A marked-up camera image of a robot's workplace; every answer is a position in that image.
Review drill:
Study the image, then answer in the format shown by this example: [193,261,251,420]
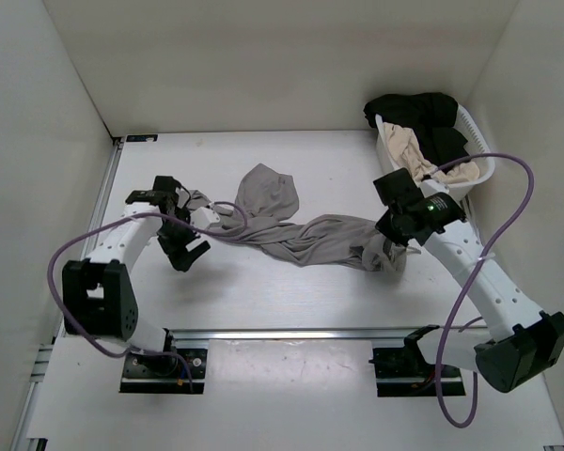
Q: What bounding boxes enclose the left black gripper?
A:
[156,207,210,272]

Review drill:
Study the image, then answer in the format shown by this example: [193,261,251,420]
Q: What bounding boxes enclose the grey trousers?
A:
[188,163,419,274]

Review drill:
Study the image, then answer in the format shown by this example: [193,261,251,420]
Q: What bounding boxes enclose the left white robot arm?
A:
[62,176,220,376]

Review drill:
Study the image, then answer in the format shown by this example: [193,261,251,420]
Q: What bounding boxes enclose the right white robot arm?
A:
[373,168,564,393]

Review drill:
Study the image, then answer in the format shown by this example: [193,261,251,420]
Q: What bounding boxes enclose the beige trousers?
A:
[384,122,480,184]

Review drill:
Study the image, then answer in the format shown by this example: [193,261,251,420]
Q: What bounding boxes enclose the black trousers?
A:
[363,92,468,166]

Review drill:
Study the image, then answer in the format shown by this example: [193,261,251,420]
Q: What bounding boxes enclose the white laundry basket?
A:
[375,104,495,202]

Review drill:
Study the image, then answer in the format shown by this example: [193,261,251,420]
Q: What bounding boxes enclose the black label sticker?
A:
[126,134,158,143]

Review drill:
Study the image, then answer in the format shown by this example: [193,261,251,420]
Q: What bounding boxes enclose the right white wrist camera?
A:
[419,177,449,196]

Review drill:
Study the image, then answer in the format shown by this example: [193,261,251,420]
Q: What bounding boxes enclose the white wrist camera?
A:
[190,206,221,230]
[419,177,449,196]

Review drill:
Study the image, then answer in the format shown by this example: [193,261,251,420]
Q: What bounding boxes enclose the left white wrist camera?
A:
[190,206,221,230]

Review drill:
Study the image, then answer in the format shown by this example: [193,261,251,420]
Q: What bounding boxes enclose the right aluminium rail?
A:
[460,194,484,244]

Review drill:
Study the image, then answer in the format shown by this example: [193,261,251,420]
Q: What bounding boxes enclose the aluminium rail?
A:
[460,194,484,244]
[52,136,125,344]
[172,328,415,348]

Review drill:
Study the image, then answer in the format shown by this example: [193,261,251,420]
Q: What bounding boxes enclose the front aluminium rail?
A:
[172,328,415,348]

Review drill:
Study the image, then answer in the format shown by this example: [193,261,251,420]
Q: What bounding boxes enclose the left aluminium rail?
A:
[52,136,125,344]

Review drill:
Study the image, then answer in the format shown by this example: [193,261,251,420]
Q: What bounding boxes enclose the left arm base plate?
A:
[119,348,208,395]

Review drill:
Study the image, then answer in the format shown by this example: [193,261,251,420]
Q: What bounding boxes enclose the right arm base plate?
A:
[365,346,466,398]

